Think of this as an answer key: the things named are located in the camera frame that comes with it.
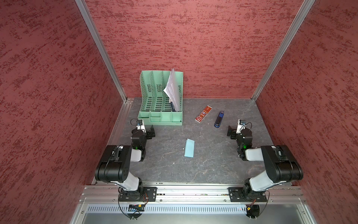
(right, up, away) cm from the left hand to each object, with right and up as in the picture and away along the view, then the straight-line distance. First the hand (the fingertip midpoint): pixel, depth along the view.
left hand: (146, 128), depth 94 cm
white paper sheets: (+18, +26, -3) cm, 32 cm away
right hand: (+62, 0, +1) cm, 62 cm away
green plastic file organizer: (+2, +15, +21) cm, 26 cm away
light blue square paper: (+30, -14, -2) cm, 33 cm away
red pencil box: (+43, +9, +16) cm, 46 cm away
